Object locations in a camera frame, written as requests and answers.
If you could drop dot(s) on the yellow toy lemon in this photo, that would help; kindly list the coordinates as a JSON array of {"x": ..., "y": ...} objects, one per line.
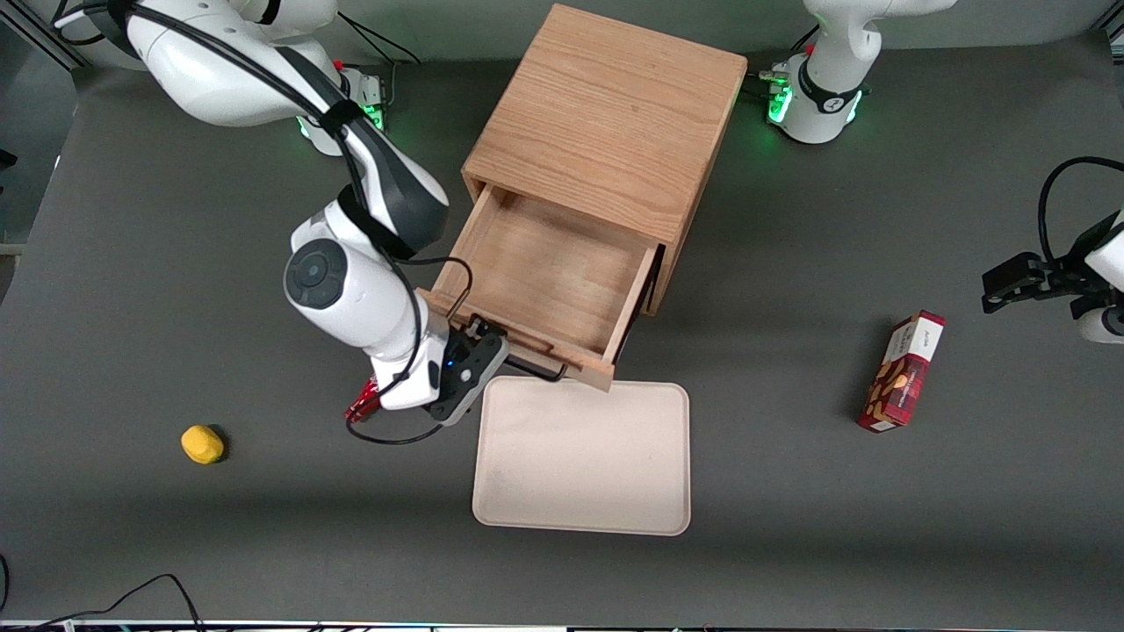
[{"x": 202, "y": 444}]

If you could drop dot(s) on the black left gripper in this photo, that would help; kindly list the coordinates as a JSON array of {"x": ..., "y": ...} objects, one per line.
[{"x": 1064, "y": 277}]

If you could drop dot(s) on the wooden drawer cabinet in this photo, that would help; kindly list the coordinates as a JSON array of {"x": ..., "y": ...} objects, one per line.
[{"x": 606, "y": 105}]

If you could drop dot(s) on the red wrist connector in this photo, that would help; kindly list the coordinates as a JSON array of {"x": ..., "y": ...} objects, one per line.
[{"x": 362, "y": 404}]

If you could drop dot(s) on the cream plastic tray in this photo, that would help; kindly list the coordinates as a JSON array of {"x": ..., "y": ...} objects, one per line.
[{"x": 580, "y": 456}]

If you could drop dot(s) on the red tartan shortbread box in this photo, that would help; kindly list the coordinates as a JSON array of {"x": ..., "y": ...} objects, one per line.
[{"x": 903, "y": 373}]

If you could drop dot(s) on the grey base connector block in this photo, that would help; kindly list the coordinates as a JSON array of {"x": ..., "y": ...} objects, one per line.
[
  {"x": 775, "y": 92},
  {"x": 369, "y": 96}
]

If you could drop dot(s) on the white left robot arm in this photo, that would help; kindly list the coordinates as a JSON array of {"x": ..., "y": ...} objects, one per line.
[{"x": 821, "y": 96}]

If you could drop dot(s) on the wooden drawer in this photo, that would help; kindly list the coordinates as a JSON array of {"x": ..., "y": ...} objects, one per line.
[{"x": 544, "y": 263}]

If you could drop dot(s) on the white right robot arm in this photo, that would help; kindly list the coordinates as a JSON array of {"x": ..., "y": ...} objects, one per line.
[{"x": 219, "y": 79}]

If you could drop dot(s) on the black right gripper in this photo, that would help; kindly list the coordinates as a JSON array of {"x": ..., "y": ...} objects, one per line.
[{"x": 479, "y": 327}]

